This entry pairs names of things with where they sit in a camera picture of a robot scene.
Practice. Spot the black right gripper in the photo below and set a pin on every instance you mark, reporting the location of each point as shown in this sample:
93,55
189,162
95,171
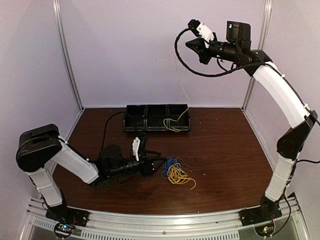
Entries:
198,44

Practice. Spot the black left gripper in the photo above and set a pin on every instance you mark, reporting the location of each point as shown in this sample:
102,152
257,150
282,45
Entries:
149,169

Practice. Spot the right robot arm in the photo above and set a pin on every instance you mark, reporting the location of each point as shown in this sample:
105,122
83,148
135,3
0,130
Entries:
301,119

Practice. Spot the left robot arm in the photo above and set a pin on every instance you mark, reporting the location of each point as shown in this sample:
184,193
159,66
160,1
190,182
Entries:
43,144

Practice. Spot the black three-compartment bin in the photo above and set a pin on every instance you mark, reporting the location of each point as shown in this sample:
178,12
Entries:
157,118

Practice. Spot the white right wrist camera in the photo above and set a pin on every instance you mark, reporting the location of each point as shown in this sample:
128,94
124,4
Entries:
205,32

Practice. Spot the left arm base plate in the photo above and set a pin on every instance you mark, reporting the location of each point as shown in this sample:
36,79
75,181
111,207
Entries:
71,216

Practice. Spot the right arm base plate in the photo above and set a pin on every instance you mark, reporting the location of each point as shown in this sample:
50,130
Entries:
258,214

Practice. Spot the aluminium left corner post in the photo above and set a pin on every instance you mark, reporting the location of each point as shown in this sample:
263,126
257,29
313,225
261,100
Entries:
65,53

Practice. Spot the aluminium front rail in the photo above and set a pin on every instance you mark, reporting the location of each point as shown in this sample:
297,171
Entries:
221,225

